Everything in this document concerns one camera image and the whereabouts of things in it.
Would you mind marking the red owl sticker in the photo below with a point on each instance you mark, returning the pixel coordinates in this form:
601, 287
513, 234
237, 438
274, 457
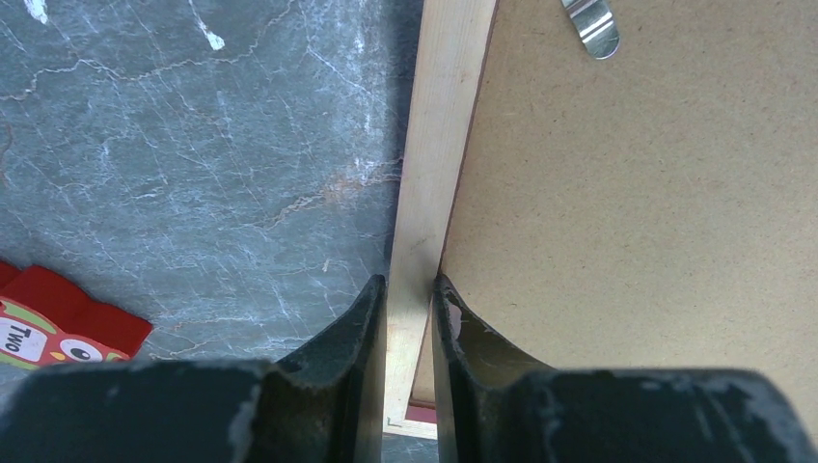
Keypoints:
46, 319

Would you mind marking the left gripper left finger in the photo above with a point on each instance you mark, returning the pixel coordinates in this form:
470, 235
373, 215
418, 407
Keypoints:
323, 402

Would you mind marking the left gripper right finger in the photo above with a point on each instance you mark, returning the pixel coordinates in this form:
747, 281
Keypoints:
497, 403

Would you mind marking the silver metal frame clip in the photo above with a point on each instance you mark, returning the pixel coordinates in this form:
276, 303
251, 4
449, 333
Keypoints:
595, 25

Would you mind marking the brown cardboard backing board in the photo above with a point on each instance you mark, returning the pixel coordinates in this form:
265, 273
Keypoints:
655, 209

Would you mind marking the orange picture frame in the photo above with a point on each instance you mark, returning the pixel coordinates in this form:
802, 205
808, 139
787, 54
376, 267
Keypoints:
450, 56

